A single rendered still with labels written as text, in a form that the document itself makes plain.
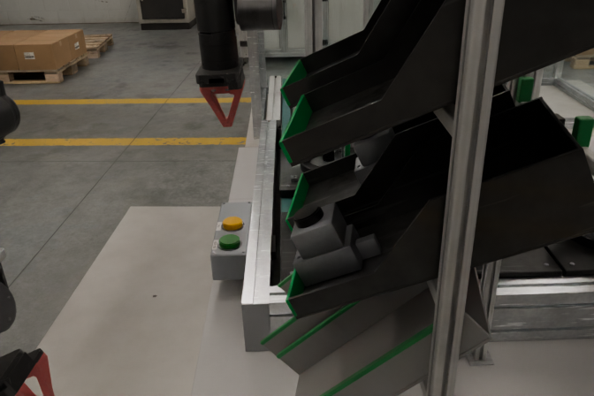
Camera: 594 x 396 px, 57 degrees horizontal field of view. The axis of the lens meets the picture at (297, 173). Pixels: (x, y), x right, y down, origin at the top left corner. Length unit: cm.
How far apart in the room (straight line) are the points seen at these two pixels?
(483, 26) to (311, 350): 48
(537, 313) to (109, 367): 72
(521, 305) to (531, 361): 9
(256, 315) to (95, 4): 898
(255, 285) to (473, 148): 63
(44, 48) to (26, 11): 402
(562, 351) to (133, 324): 75
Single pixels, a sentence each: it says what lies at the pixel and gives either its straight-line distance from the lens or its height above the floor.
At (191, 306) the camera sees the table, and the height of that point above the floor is 86.
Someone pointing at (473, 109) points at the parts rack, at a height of 141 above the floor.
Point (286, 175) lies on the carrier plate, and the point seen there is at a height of 97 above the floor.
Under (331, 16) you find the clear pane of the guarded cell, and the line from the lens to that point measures 226.
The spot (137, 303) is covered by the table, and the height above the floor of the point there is 86.
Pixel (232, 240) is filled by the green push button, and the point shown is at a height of 97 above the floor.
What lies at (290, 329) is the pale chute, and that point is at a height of 105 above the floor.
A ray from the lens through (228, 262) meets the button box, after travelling 107.
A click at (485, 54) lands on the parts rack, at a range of 40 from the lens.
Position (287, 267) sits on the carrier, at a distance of 99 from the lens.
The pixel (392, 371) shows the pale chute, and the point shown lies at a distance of 57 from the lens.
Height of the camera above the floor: 154
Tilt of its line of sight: 25 degrees down
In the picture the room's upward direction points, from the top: 2 degrees counter-clockwise
